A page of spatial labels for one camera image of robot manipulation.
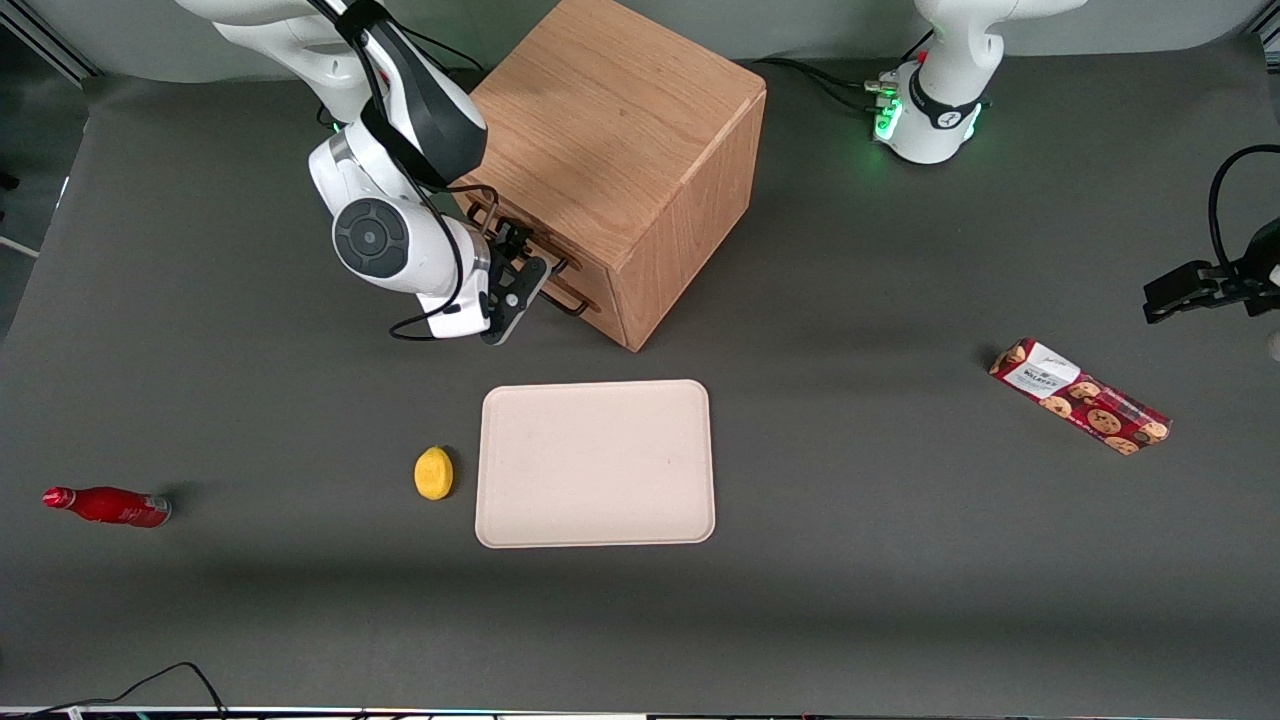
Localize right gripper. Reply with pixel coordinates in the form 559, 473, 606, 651
418, 221, 552, 347

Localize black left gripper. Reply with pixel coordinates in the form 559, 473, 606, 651
1143, 218, 1280, 324

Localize wooden drawer cabinet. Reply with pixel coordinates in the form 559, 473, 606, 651
440, 0, 768, 353

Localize red tartan cookie box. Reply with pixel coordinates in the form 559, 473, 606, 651
989, 338, 1172, 456

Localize beige plastic tray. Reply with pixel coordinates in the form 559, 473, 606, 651
475, 379, 717, 549

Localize yellow lemon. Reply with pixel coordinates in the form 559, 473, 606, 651
414, 446, 455, 501

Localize red bottle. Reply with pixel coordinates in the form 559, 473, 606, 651
42, 486, 172, 529

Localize black looped cable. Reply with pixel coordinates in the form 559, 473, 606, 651
1207, 144, 1280, 286

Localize black cable along right arm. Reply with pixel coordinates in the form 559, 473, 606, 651
305, 0, 501, 343

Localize black cables at right arm base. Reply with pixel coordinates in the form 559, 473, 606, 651
395, 22, 483, 81

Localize black cables at arm base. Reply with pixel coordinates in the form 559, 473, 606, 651
765, 30, 936, 116
395, 22, 483, 81

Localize black cables at left arm base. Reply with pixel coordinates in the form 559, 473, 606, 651
765, 30, 936, 116

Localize aluminium frame rail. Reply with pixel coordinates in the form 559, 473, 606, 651
0, 0, 98, 87

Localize thin black cable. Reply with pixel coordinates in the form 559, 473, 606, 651
0, 661, 227, 719

